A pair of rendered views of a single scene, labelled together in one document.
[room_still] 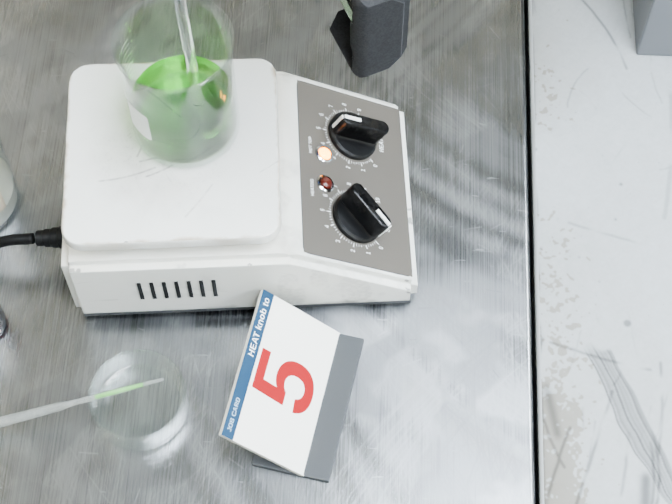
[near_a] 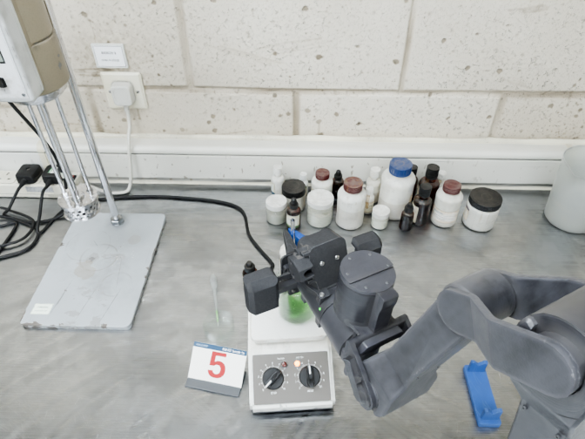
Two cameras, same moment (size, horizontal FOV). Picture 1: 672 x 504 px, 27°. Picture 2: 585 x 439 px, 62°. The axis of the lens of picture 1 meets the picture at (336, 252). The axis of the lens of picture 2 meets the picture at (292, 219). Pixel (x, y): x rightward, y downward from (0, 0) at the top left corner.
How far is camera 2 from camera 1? 58 cm
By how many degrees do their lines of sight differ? 53
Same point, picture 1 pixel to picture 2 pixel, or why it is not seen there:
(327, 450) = (196, 384)
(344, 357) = (231, 389)
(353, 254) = (257, 377)
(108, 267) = not seen: hidden behind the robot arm
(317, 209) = (272, 361)
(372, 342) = (238, 401)
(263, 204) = (264, 334)
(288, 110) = (312, 347)
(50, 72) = not seen: hidden behind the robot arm
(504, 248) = not seen: outside the picture
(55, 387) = (228, 307)
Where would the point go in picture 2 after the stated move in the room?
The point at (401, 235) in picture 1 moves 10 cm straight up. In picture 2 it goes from (271, 400) to (269, 364)
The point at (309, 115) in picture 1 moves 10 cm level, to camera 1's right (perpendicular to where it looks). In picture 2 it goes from (312, 356) to (316, 420)
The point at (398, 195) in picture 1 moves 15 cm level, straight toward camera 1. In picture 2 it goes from (289, 399) to (191, 392)
